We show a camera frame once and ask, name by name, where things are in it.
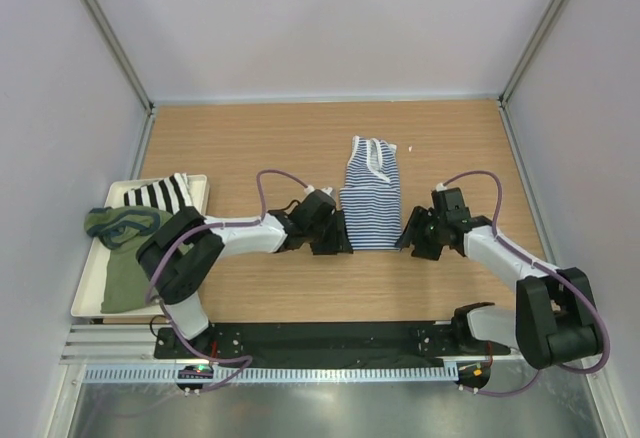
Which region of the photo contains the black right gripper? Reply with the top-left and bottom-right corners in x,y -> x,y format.
395,205 -> 447,261

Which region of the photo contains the blue white striped tank top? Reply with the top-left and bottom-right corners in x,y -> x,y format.
339,136 -> 403,251

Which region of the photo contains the olive green tank top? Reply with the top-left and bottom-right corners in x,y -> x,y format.
84,206 -> 173,314

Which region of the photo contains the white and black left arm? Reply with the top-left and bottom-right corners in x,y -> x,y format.
136,190 -> 353,358

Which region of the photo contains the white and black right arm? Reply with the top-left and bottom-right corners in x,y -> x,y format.
396,188 -> 609,370

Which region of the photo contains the black white striped tank top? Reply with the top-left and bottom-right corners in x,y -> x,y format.
123,173 -> 193,214

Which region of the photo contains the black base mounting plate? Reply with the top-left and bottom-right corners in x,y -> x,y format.
153,320 -> 512,370

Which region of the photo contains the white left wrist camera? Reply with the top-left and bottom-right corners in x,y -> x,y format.
304,185 -> 335,199

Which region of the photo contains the white slotted cable duct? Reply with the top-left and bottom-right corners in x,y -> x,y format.
83,362 -> 459,386

